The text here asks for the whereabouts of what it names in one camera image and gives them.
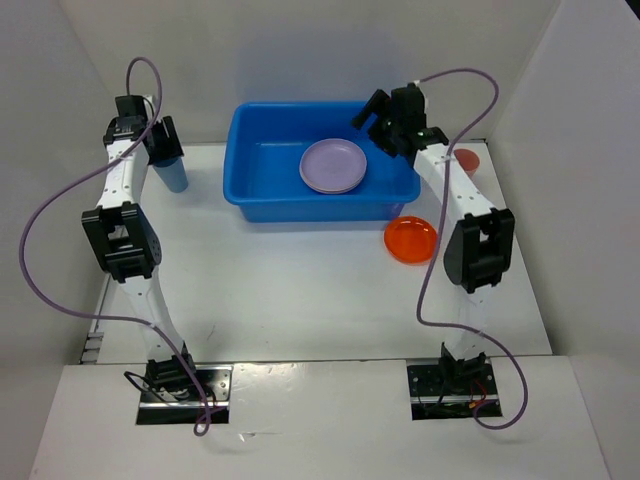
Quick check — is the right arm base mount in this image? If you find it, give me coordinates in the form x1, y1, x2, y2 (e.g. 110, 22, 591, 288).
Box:
406, 363, 502, 421

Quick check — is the pink plastic plate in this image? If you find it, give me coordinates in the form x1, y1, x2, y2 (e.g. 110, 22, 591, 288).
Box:
306, 183, 359, 195

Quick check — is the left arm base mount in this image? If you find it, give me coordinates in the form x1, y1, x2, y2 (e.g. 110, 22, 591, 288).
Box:
135, 363, 234, 426

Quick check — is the orange plastic plate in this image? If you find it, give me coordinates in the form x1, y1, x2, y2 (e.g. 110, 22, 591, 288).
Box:
383, 216, 438, 265

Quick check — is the blue plastic bin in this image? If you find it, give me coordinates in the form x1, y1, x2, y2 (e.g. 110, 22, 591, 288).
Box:
223, 101, 421, 223

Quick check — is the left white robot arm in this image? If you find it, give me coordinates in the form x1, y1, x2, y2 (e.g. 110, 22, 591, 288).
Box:
81, 95, 200, 401

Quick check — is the purple plastic plate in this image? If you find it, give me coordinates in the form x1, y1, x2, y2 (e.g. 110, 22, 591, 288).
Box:
299, 138, 368, 189

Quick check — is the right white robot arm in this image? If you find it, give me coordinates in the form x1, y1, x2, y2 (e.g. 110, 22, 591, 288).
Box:
351, 82, 515, 395

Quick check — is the pink plastic cup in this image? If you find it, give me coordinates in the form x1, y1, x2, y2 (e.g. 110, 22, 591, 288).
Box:
454, 148, 480, 177

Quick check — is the blue plastic cup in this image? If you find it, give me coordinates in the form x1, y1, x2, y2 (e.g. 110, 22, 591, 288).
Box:
153, 156, 189, 193

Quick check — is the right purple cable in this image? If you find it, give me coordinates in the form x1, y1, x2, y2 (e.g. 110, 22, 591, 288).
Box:
416, 68, 530, 431

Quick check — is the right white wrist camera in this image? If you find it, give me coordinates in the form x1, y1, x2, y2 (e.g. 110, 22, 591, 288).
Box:
408, 80, 429, 109

